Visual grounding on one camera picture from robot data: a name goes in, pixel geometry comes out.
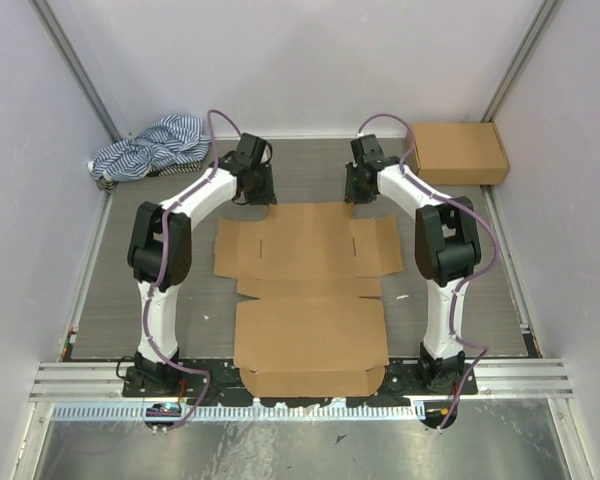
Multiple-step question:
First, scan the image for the brown cardboard box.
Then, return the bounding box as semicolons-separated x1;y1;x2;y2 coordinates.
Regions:
214;202;404;373
408;122;509;186

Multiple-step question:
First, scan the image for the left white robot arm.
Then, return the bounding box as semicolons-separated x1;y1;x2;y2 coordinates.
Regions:
125;133;276;397

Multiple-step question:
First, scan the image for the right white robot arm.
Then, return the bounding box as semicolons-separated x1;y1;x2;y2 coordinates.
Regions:
345;135;482;395

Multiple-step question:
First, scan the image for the folded brown cardboard box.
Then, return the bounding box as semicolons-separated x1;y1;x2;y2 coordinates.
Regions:
408;122;509;186

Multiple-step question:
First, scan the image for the blue striped cloth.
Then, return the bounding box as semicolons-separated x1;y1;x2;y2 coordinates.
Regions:
87;115;211;191

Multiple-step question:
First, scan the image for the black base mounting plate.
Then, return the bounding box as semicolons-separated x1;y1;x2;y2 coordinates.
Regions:
119;358;477;408

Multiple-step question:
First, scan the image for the aluminium front rail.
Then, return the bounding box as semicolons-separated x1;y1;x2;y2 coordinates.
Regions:
29;357;573;401

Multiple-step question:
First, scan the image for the slotted cable duct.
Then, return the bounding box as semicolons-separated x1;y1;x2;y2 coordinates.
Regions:
51;401;425;423

